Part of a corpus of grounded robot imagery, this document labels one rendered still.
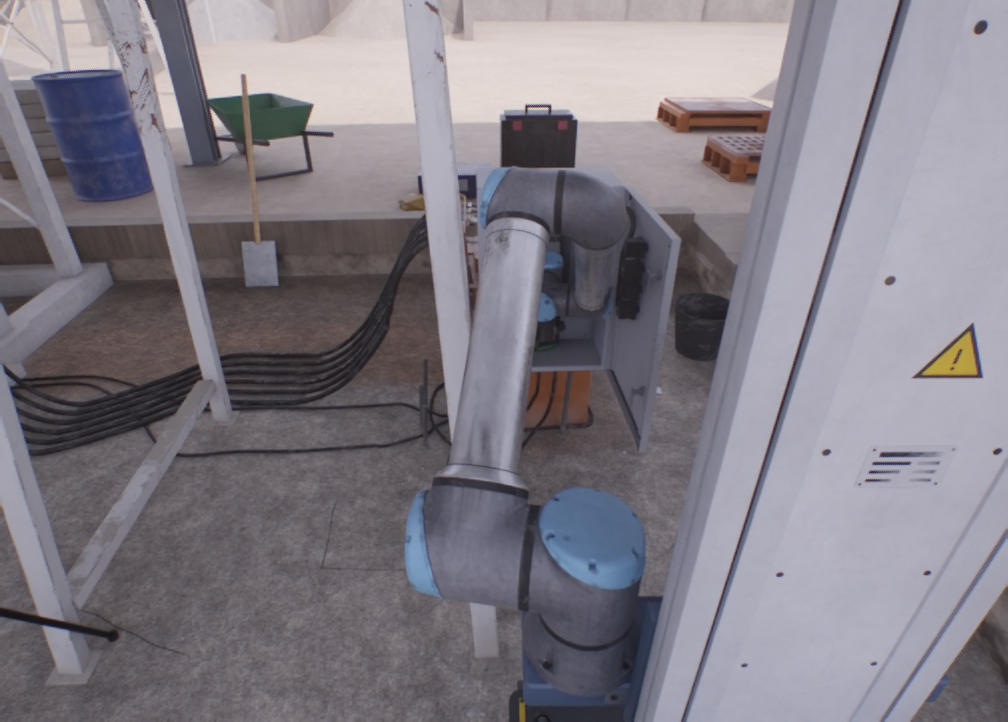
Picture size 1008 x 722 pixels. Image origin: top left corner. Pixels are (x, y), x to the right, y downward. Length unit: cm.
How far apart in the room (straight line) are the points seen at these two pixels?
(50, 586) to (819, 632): 186
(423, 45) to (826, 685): 121
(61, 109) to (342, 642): 437
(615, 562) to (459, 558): 21
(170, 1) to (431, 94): 496
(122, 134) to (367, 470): 367
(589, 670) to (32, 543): 151
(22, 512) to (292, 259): 277
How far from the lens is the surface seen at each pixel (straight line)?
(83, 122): 538
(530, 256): 100
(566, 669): 98
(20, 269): 500
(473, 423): 90
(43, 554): 203
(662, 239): 144
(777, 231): 45
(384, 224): 410
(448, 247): 130
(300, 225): 422
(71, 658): 227
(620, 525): 86
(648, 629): 87
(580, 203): 105
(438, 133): 127
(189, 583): 237
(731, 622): 74
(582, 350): 202
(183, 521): 259
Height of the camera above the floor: 171
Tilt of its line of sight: 31 degrees down
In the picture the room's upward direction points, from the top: straight up
